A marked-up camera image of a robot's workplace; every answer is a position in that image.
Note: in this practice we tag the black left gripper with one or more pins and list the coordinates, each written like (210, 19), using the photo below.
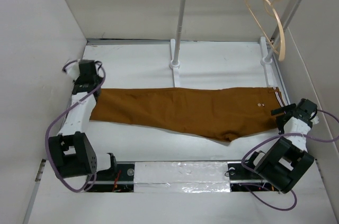
(77, 81)

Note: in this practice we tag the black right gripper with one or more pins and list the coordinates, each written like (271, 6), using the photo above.
(288, 108)

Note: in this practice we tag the brown trousers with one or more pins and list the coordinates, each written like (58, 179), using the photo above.
(221, 114)

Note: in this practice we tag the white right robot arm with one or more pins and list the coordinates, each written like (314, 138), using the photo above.
(287, 160)

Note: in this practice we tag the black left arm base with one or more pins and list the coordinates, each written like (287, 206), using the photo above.
(117, 180)

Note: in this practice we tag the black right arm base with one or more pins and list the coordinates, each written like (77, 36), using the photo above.
(243, 180)

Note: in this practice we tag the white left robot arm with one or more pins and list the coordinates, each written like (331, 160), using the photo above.
(71, 150)

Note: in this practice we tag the beige wooden clothes hanger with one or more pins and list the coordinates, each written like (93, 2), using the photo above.
(280, 48)

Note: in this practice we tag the white metal clothes rack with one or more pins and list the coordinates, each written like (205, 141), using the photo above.
(175, 43)

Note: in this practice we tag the silver foil tape strip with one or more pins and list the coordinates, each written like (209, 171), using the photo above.
(181, 177)

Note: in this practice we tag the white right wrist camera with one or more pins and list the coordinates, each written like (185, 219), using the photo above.
(314, 119)

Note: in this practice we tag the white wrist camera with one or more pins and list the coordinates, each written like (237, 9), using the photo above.
(71, 69)
(314, 119)

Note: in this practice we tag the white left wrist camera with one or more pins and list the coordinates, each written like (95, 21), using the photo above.
(71, 69)

